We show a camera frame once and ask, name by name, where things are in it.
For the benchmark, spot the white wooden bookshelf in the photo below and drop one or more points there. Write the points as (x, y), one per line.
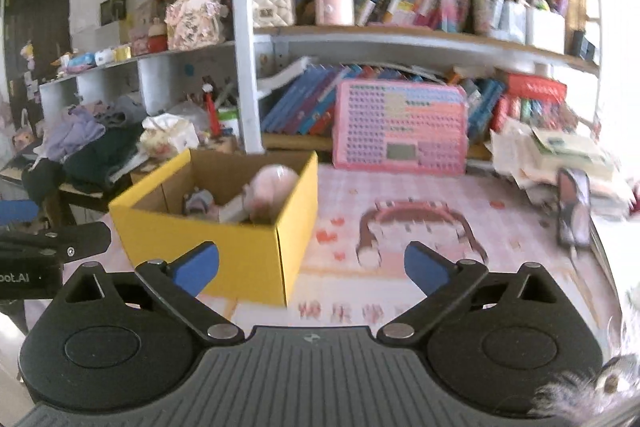
(352, 43)

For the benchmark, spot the red dictionary box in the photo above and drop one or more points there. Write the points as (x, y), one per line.
(535, 88)

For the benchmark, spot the red toy bottle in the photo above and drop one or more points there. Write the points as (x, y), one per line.
(214, 123)

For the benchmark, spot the yellow cardboard box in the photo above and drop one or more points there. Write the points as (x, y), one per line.
(257, 263)

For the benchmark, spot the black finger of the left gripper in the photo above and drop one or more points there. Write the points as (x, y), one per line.
(63, 245)

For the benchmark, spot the white tissue pack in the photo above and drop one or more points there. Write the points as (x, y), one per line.
(166, 136)

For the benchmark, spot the pile of dark clothes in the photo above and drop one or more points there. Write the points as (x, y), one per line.
(88, 148)

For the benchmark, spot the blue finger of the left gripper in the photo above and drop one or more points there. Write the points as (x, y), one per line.
(13, 211)

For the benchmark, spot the pink plush pig toy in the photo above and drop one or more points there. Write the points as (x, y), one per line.
(267, 193)

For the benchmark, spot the white eraser block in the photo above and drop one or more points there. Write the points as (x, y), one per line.
(234, 211)

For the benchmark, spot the stack of papers and books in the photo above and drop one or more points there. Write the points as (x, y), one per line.
(532, 157)

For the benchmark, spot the black smartphone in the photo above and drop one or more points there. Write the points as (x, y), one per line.
(574, 208)

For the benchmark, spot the pink learning keyboard tablet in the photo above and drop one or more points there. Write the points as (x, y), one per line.
(400, 126)

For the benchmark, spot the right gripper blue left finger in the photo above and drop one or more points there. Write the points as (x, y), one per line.
(175, 286)

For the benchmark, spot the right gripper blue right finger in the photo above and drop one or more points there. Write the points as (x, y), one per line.
(445, 285)

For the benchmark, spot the small pink stapler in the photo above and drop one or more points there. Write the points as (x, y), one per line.
(198, 202)

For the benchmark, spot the row of blue books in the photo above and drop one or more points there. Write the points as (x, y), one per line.
(307, 107)

